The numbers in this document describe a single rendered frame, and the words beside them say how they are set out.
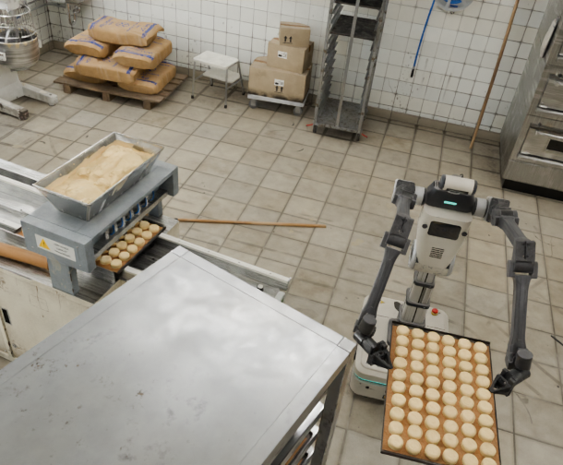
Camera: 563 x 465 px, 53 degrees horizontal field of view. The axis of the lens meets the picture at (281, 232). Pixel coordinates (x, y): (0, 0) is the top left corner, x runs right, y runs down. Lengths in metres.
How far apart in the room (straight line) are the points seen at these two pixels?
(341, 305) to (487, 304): 1.06
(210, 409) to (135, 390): 0.14
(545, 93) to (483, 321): 2.07
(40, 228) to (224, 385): 1.61
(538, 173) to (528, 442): 2.74
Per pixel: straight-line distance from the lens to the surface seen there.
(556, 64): 5.17
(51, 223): 2.55
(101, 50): 6.30
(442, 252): 2.90
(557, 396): 3.89
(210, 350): 1.12
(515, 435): 3.57
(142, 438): 1.02
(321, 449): 1.44
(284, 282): 2.65
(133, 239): 2.83
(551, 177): 5.60
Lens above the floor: 2.67
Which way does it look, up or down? 37 degrees down
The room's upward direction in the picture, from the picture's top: 7 degrees clockwise
